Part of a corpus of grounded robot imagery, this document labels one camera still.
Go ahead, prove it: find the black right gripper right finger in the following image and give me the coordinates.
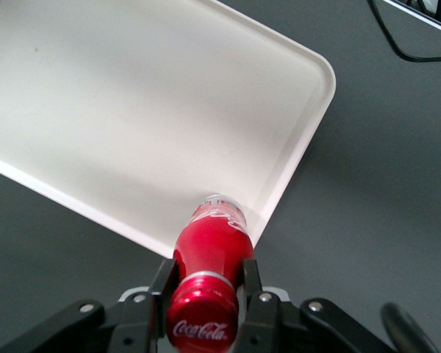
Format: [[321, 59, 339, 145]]
[[237, 258, 395, 353]]

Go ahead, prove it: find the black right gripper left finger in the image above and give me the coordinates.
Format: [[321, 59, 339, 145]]
[[1, 258, 180, 353]]

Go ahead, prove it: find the red coke bottle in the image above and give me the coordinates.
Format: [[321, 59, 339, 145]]
[[165, 193, 254, 352]]

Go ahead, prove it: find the white plastic tray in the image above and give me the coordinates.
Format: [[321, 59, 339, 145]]
[[0, 0, 337, 260]]

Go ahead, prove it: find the black cable at table edge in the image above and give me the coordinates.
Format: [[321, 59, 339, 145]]
[[367, 0, 441, 62]]

